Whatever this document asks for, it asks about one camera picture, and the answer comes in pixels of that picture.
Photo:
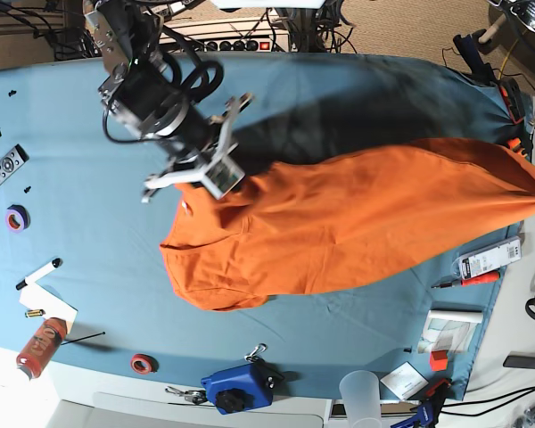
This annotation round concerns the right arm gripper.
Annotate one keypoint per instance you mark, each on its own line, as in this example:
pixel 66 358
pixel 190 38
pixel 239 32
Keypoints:
pixel 209 164

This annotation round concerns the orange t-shirt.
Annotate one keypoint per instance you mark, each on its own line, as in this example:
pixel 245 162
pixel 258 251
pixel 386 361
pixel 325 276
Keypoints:
pixel 342 223

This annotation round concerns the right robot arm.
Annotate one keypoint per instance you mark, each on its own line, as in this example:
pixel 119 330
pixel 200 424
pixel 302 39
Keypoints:
pixel 155 80

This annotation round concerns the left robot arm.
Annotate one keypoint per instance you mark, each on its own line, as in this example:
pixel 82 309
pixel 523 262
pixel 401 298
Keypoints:
pixel 523 10

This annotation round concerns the teal table cloth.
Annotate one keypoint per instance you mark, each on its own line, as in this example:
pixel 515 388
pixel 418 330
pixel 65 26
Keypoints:
pixel 83 196

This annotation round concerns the black white marker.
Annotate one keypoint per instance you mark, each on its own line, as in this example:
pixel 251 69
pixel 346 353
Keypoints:
pixel 32 278

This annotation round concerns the grey remote control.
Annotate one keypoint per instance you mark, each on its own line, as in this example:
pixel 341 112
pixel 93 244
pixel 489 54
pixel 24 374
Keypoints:
pixel 12 162

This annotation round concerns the purple tape roll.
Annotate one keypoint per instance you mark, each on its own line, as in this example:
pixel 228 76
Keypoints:
pixel 17 218

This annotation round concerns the black zip tie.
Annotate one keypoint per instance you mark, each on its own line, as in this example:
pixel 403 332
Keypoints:
pixel 84 338

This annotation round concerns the silver carabiner clip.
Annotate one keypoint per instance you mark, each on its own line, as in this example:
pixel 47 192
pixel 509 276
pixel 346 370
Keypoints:
pixel 254 355

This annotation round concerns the red tape roll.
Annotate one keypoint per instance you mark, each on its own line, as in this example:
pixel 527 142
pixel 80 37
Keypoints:
pixel 142 364

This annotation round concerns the white paper note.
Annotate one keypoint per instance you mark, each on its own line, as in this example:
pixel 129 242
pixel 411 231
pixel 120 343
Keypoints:
pixel 36 297

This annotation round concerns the gold AA battery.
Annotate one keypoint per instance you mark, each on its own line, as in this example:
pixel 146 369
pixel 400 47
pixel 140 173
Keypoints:
pixel 34 313

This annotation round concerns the blue tape measure box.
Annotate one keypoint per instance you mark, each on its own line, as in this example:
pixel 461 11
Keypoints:
pixel 242 388

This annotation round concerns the metal carabiner keys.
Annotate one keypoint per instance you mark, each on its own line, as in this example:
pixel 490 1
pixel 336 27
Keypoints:
pixel 195 397

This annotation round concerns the white cardboard box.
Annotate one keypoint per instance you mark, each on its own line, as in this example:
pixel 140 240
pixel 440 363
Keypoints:
pixel 110 410

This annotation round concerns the translucent plastic cup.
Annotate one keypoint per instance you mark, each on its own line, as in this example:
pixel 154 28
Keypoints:
pixel 361 399

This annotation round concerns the white card packet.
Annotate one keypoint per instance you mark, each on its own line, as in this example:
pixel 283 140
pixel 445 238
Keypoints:
pixel 404 381

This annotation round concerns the white roll with booklet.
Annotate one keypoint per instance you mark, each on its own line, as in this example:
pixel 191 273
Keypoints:
pixel 449 330

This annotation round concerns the packaged tool set blister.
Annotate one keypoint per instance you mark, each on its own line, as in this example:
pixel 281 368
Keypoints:
pixel 489 258

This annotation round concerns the orange black utility knife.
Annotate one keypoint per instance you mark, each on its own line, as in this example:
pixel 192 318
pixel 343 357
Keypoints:
pixel 517 146

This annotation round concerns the small red block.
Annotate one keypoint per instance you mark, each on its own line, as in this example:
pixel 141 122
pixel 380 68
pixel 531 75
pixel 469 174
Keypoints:
pixel 438 360

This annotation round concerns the blue clamp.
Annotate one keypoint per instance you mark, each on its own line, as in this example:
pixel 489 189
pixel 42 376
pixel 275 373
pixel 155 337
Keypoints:
pixel 427 413

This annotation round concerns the red handled screwdriver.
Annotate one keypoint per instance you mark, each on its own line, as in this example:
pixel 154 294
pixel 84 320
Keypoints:
pixel 490 277

